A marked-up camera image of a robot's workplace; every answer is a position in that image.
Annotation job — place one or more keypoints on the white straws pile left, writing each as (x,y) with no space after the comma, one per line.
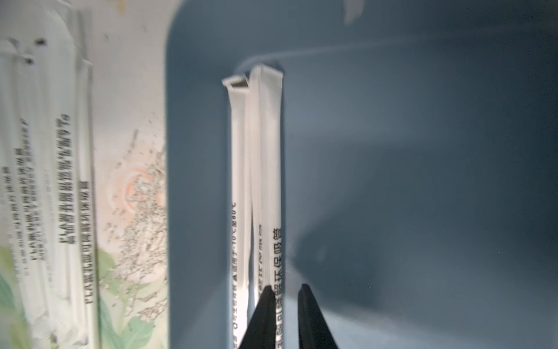
(47,199)

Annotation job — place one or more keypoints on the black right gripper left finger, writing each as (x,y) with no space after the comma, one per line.
(261,331)

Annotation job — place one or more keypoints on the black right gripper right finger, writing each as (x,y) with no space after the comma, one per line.
(313,330)

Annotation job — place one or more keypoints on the white straw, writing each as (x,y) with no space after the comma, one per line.
(237,87)
(264,113)

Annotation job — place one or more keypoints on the blue storage box tray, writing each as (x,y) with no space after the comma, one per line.
(418,162)

